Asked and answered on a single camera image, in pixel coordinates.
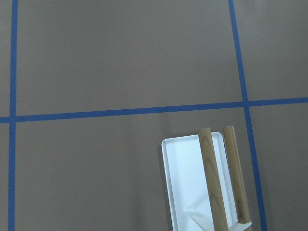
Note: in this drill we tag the white rack with wooden bars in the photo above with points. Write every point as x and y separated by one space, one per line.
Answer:
205 183

